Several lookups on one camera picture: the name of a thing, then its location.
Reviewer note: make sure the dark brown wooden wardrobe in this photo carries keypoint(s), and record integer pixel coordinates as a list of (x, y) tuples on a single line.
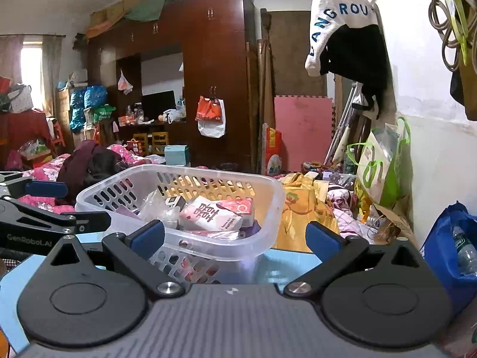
[(216, 63)]

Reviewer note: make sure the white hoodie with blue letters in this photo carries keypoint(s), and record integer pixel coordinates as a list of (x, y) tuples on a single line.
[(335, 7)]

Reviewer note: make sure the white floral quilt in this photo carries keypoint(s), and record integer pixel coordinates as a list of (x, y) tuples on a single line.
[(343, 197)]

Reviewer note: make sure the yellow floral blanket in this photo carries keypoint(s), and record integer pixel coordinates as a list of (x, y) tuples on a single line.
[(302, 212)]

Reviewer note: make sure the brown hanging bag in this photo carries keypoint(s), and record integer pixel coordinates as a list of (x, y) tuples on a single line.
[(465, 93)]

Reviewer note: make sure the green cloth bundle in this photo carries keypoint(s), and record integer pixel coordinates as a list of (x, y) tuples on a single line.
[(149, 5)]

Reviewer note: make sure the orange and white shopping bag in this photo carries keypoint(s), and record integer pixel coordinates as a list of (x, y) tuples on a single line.
[(210, 113)]

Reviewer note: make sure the small yellow wooden chair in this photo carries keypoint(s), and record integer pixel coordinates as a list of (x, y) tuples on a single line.
[(140, 142), (160, 141)]

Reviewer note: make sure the small black and white box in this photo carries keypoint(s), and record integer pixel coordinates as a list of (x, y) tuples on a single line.
[(175, 203)]

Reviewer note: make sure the clear plastic bottle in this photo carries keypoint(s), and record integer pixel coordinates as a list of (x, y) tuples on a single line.
[(464, 248)]

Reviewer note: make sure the metal crutches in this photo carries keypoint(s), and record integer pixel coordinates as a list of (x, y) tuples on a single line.
[(344, 126)]

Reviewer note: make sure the beige curtain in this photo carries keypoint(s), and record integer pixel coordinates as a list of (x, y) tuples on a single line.
[(50, 71)]

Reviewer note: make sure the black hanging garment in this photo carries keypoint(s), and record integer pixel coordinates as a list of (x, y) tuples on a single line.
[(357, 56)]

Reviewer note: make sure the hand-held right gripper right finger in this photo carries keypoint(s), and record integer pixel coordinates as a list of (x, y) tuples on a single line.
[(322, 236)]

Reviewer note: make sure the teal cardboard box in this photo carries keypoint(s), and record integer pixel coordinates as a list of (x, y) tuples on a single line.
[(177, 154)]

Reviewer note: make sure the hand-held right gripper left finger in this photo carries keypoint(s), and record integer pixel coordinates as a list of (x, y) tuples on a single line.
[(149, 235)]

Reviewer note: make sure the white plastic bag on shelf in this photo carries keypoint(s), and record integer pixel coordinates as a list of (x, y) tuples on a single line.
[(175, 113)]

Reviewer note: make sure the pink and white tissue packet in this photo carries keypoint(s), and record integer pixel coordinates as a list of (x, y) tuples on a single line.
[(203, 215)]

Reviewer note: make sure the red and yellow sack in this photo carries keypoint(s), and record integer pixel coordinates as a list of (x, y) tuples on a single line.
[(272, 149)]

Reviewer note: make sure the black television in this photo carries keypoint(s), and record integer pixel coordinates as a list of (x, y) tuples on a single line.
[(158, 102)]

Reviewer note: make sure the clear plastic bag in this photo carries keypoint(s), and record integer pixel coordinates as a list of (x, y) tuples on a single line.
[(156, 205)]

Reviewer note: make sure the brown cardboard box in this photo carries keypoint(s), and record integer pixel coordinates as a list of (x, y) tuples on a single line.
[(395, 218)]

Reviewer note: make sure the small white hanging plastic bag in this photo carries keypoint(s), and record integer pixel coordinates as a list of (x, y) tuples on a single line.
[(125, 82)]

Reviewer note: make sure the dark clothes pile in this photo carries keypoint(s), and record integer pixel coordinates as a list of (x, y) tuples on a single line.
[(85, 167)]

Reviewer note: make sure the red cloth covered table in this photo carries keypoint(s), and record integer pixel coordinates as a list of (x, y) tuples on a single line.
[(22, 126)]

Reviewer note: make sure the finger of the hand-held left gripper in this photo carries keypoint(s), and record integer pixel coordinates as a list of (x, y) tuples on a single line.
[(74, 220), (46, 189)]

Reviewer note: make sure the green and white tote bag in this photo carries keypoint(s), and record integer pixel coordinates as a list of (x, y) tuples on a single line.
[(376, 171)]

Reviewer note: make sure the pink floral blanket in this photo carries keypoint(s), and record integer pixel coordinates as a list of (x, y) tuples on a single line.
[(44, 171)]

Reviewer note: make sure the brown wooden board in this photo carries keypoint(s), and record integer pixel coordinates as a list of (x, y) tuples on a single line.
[(290, 52)]

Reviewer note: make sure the blue plastic bags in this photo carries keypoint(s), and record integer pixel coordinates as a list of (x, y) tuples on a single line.
[(87, 100)]

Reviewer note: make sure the white plastic basket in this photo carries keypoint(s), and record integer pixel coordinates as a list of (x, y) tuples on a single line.
[(261, 194)]

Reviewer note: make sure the blue fabric bag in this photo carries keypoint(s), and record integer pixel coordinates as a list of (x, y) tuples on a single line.
[(443, 257)]

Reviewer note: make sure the pink foam mat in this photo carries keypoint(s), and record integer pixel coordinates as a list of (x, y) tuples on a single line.
[(302, 130)]

